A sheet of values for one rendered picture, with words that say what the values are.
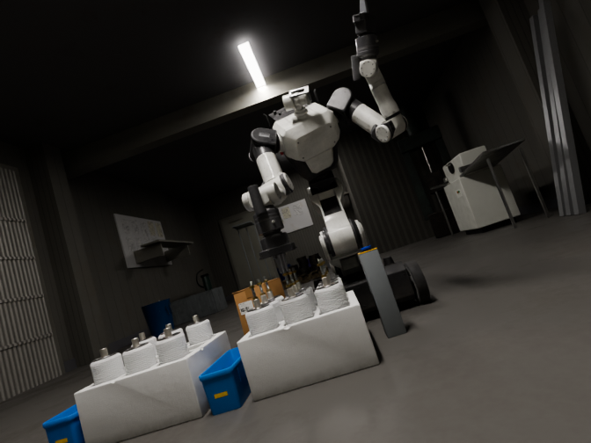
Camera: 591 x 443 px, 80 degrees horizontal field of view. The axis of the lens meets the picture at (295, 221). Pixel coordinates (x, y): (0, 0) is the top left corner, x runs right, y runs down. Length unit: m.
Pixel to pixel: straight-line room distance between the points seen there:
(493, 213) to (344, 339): 4.09
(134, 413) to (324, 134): 1.25
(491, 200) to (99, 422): 4.58
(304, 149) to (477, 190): 3.63
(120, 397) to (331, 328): 0.69
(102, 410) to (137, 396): 0.12
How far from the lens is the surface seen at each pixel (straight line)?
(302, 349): 1.11
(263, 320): 1.14
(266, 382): 1.15
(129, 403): 1.33
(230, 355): 1.44
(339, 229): 1.56
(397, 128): 1.57
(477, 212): 4.96
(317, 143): 1.61
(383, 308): 1.33
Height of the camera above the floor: 0.35
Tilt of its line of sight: 7 degrees up
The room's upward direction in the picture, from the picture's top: 18 degrees counter-clockwise
